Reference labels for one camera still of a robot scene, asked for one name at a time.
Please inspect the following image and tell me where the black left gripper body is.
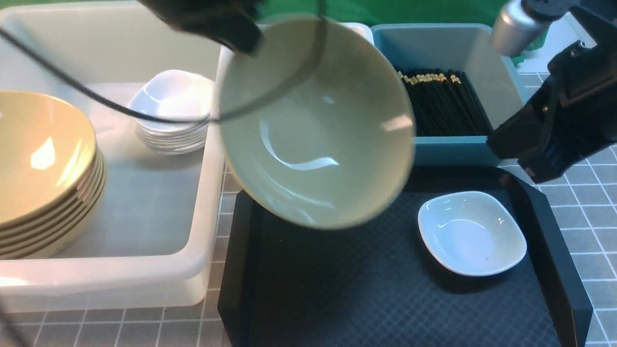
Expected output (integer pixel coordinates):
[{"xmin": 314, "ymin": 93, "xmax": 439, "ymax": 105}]
[{"xmin": 140, "ymin": 0, "xmax": 264, "ymax": 54}]

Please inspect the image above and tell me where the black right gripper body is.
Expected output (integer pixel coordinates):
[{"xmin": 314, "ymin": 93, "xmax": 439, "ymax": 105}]
[{"xmin": 487, "ymin": 41, "xmax": 617, "ymax": 184}]

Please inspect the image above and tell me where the yellow-green noodle bowl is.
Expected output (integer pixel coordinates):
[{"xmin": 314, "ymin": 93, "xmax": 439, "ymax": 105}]
[{"xmin": 215, "ymin": 14, "xmax": 415, "ymax": 230}]

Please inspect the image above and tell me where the white square sauce dish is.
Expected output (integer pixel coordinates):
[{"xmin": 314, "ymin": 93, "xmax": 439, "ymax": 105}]
[{"xmin": 418, "ymin": 191, "xmax": 527, "ymax": 277}]

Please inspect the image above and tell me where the stack of white dishes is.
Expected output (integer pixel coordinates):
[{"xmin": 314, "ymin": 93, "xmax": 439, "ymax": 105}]
[{"xmin": 128, "ymin": 70, "xmax": 215, "ymax": 155}]

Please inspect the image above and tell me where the blue-grey chopstick bin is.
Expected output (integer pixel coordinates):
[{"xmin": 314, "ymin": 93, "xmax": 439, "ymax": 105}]
[{"xmin": 372, "ymin": 24, "xmax": 527, "ymax": 167}]

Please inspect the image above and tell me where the pile of black chopsticks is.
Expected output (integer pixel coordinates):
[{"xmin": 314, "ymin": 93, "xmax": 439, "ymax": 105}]
[{"xmin": 397, "ymin": 69, "xmax": 494, "ymax": 137}]

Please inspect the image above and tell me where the white spoon bin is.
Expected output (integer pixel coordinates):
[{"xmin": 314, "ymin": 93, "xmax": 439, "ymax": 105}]
[{"xmin": 258, "ymin": 19, "xmax": 375, "ymax": 45}]

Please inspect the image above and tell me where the large white plastic tub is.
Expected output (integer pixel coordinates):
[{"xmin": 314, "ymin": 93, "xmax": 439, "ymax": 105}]
[{"xmin": 1, "ymin": 1, "xmax": 226, "ymax": 312}]

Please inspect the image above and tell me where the stack of yellow bowls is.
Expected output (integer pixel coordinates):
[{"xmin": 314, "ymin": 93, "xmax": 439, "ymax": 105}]
[{"xmin": 0, "ymin": 90, "xmax": 107, "ymax": 261}]

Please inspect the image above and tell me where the black serving tray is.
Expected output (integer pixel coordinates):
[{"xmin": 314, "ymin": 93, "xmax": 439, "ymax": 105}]
[{"xmin": 218, "ymin": 167, "xmax": 594, "ymax": 347}]

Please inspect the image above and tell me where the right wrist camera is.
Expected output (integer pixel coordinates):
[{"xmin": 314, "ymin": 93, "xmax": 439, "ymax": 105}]
[{"xmin": 491, "ymin": 0, "xmax": 580, "ymax": 57}]

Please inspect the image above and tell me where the black left camera cable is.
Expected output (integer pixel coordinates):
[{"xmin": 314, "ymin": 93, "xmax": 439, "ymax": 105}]
[{"xmin": 0, "ymin": 0, "xmax": 328, "ymax": 124}]

